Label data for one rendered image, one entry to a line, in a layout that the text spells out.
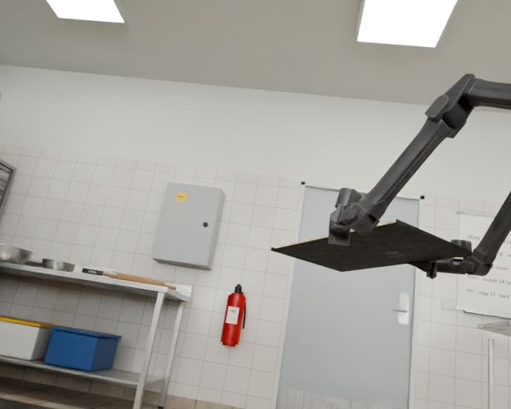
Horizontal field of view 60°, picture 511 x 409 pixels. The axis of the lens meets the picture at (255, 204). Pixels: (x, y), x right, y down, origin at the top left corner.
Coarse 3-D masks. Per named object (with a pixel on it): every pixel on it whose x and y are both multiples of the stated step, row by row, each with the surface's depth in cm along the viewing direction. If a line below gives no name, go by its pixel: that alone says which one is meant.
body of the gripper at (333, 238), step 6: (330, 216) 142; (330, 222) 141; (330, 228) 140; (348, 228) 134; (330, 234) 140; (336, 234) 136; (342, 234) 136; (348, 234) 139; (330, 240) 139; (336, 240) 139; (342, 240) 138; (348, 240) 138
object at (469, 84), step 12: (456, 84) 118; (468, 84) 116; (480, 84) 114; (492, 84) 111; (504, 84) 109; (456, 96) 116; (468, 96) 115; (480, 96) 113; (492, 96) 110; (504, 96) 108; (456, 108) 117; (468, 108) 120; (504, 108) 110; (444, 120) 120; (456, 120) 119
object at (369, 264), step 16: (400, 224) 130; (320, 240) 154; (352, 240) 150; (368, 240) 148; (384, 240) 146; (400, 240) 144; (416, 240) 141; (432, 240) 140; (304, 256) 179; (320, 256) 176; (336, 256) 173; (352, 256) 170; (368, 256) 167; (384, 256) 164; (400, 256) 162; (416, 256) 159; (432, 256) 157; (448, 256) 154
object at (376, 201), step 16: (432, 112) 118; (432, 128) 119; (448, 128) 119; (416, 144) 121; (432, 144) 119; (400, 160) 123; (416, 160) 120; (384, 176) 124; (400, 176) 121; (368, 192) 126; (384, 192) 122; (352, 208) 126; (368, 208) 122; (384, 208) 124; (352, 224) 124; (368, 224) 125
